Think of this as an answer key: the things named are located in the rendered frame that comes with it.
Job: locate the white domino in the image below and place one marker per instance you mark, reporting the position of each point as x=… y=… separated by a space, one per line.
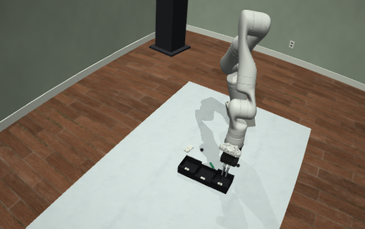
x=188 y=148

